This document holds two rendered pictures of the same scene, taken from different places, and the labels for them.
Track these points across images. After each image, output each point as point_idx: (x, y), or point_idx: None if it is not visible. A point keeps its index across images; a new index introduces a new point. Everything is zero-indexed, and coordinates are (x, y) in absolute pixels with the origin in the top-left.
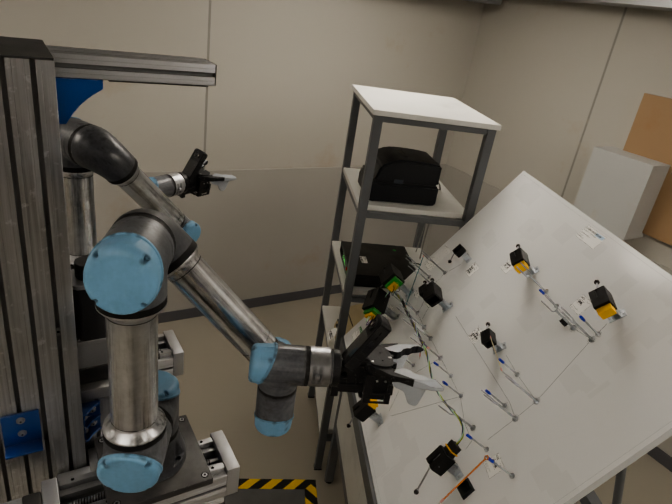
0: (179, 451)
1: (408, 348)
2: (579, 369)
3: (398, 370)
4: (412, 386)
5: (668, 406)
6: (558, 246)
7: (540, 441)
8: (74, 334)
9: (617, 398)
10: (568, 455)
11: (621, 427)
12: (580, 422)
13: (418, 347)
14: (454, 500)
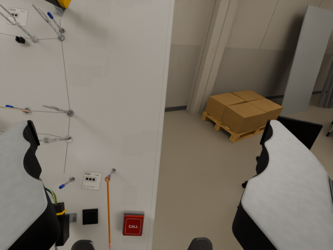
0: None
1: (28, 150)
2: (77, 65)
3: (294, 245)
4: None
5: (156, 44)
6: None
7: (106, 132)
8: None
9: (124, 63)
10: (133, 121)
11: (144, 77)
12: (118, 96)
13: (31, 123)
14: (90, 232)
